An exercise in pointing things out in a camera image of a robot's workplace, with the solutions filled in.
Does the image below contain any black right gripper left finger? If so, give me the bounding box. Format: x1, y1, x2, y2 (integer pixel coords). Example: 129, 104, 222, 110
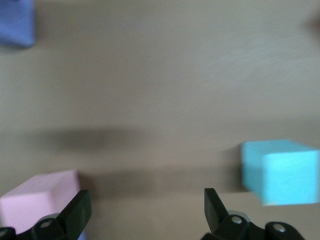
0, 189, 92, 240

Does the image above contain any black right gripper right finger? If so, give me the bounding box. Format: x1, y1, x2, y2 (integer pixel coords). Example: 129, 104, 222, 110
201, 187, 305, 240

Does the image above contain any pink foam block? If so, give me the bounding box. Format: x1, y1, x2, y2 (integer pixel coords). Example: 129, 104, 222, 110
0, 169, 81, 236

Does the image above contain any cyan foam block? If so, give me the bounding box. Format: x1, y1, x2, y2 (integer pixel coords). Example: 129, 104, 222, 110
240, 139, 320, 207

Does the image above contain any purple foam block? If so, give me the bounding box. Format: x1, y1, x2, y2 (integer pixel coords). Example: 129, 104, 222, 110
0, 0, 35, 49

